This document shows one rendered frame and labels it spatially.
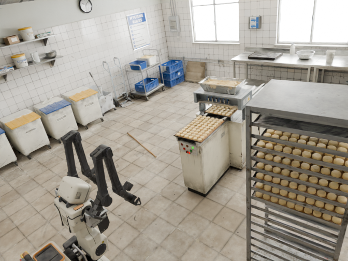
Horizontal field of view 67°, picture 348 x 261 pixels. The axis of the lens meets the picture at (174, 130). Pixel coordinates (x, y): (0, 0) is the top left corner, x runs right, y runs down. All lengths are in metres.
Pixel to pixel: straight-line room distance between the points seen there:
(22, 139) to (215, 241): 3.89
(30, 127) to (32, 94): 0.89
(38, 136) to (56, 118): 0.47
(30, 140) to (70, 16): 2.73
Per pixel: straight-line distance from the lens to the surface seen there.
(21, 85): 6.07
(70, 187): 2.06
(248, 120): 1.73
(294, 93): 1.85
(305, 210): 2.09
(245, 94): 3.52
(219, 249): 3.14
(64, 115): 5.76
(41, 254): 2.40
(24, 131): 5.52
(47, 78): 6.25
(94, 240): 2.34
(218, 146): 3.53
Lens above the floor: 2.52
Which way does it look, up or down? 29 degrees down
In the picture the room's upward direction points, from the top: 9 degrees counter-clockwise
